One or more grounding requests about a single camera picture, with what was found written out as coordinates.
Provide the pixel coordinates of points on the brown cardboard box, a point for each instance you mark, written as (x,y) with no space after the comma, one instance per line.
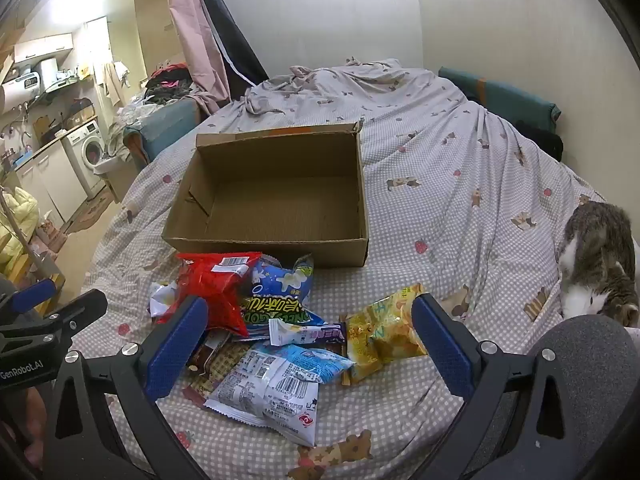
(280,200)

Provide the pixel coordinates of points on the tabby and white cat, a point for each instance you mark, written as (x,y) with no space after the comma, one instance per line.
(595,250)

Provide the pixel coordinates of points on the pink curtain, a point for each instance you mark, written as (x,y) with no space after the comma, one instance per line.
(192,45)

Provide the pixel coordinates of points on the pale yellow quilt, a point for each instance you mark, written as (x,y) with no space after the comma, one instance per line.
(17,225)

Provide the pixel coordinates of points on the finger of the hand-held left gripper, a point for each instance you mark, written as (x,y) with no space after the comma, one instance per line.
(80,307)
(32,294)

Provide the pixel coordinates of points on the blue white puffed snack packet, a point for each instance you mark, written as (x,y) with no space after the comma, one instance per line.
(280,280)

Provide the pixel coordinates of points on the chequered brown snack packet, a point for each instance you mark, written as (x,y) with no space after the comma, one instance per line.
(220,367)

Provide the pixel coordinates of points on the white wall cabinet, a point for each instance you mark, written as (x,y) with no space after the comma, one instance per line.
(45,47)

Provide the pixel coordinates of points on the white base cabinet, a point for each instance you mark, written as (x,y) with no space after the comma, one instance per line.
(50,180)

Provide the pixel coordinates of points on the white purple snack bar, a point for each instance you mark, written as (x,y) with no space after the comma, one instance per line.
(305,334)

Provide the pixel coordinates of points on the white kitchen appliance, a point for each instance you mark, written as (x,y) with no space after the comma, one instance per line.
(49,72)

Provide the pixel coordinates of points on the dark curtain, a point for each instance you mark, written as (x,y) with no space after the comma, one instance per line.
(230,35)

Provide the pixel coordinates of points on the green blue snack packet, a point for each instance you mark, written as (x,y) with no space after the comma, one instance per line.
(270,317)

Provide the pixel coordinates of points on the white washing machine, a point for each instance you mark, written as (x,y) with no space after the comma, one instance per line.
(87,152)

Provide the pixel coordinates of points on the teal cushion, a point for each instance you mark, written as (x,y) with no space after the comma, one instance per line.
(500,92)

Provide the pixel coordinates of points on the red snack packet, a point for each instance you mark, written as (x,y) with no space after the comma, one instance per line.
(220,285)

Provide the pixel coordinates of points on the brown floor mat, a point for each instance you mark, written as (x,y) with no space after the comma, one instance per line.
(90,212)

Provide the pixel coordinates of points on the light blue snack packet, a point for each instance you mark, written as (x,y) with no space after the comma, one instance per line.
(310,360)

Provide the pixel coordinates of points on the pile of clothes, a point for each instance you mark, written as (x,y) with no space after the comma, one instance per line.
(167,82)

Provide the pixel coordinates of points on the hanging pale towel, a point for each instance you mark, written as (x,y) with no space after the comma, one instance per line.
(116,82)

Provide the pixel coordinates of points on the white barcode snack packet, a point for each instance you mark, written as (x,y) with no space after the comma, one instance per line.
(270,400)

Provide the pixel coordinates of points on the yellow snack packet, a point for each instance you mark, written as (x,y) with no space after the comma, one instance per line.
(380,335)

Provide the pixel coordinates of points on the black cushion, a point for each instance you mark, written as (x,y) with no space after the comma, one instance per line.
(542,140)

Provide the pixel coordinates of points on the white water heater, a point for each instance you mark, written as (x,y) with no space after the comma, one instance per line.
(20,90)

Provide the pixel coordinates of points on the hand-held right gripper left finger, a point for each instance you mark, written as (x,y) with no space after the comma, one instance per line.
(175,345)

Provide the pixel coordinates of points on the teal padded bed end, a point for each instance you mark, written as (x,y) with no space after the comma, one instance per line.
(160,130)

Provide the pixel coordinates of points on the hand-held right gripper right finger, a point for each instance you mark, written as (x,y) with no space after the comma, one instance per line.
(445,345)

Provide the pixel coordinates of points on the small white snack packet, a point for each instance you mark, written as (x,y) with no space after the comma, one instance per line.
(160,297)

